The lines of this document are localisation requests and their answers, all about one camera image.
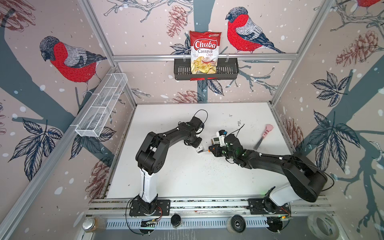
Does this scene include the glass jar with lid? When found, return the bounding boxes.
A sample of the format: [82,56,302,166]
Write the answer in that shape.
[82,217,107,233]

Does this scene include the aluminium front rail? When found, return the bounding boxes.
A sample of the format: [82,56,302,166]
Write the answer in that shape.
[84,196,335,231]

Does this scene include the Chuba cassava chips bag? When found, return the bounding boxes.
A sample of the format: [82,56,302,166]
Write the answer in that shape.
[190,31,221,74]

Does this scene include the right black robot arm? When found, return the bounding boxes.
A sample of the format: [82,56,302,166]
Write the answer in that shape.
[209,134,328,214]

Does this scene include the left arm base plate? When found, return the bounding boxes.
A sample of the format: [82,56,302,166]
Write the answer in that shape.
[128,199,171,217]

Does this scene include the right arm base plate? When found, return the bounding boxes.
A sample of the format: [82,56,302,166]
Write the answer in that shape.
[247,199,291,215]

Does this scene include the black wall basket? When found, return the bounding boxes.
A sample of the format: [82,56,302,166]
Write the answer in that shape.
[174,58,239,81]

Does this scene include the pink handled brush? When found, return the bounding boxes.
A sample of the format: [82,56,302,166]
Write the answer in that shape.
[254,124,274,151]

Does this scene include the clear tape roll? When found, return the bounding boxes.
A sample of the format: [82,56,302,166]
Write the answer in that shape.
[307,213,340,240]

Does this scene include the black round knob left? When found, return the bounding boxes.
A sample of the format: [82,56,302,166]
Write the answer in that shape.
[171,214,182,228]

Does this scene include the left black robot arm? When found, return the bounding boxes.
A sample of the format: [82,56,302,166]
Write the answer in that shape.
[129,117,204,217]

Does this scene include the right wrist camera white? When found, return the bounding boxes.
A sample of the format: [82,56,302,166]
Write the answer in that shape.
[217,130,227,147]

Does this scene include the white wire mesh shelf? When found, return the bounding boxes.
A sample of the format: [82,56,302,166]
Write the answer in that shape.
[75,73,128,138]

